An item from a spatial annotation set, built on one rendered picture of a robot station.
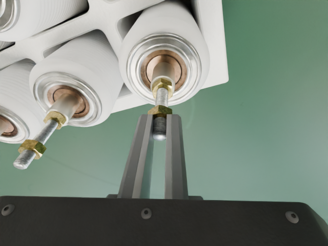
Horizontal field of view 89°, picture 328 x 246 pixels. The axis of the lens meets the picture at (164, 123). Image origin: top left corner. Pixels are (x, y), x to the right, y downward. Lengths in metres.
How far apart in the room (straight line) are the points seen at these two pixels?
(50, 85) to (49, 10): 0.07
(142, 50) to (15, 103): 0.18
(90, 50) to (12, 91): 0.12
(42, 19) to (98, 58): 0.06
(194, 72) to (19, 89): 0.23
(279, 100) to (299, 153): 0.31
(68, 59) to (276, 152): 0.73
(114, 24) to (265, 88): 0.42
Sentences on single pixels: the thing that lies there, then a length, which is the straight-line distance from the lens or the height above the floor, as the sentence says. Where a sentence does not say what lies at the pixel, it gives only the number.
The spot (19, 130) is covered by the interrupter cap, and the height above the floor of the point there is 0.25.
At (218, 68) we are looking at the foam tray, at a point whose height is 0.18.
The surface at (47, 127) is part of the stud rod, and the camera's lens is 0.19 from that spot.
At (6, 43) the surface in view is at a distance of 0.35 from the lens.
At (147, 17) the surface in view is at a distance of 0.19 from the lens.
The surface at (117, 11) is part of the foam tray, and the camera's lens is 0.24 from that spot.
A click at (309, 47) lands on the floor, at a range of 0.54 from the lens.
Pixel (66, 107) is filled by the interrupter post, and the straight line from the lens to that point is 0.21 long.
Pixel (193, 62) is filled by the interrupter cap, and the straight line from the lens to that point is 0.17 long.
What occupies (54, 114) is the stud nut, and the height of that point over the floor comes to 0.29.
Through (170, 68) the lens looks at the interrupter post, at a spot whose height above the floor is 0.26.
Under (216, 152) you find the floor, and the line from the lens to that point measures 0.69.
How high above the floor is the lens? 0.41
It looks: 48 degrees down
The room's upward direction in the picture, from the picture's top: 178 degrees counter-clockwise
